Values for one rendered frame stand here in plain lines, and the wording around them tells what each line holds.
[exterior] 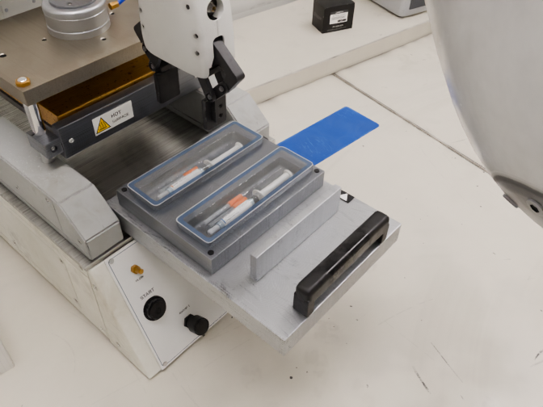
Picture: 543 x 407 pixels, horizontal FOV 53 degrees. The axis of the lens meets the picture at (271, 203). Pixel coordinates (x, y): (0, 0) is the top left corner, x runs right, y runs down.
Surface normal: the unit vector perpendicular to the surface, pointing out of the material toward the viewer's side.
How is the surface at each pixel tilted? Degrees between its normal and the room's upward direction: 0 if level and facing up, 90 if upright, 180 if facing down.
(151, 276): 65
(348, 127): 0
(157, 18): 91
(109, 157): 0
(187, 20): 89
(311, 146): 0
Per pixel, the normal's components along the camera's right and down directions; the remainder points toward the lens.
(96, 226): 0.51, -0.25
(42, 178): 0.02, -0.72
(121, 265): 0.69, 0.12
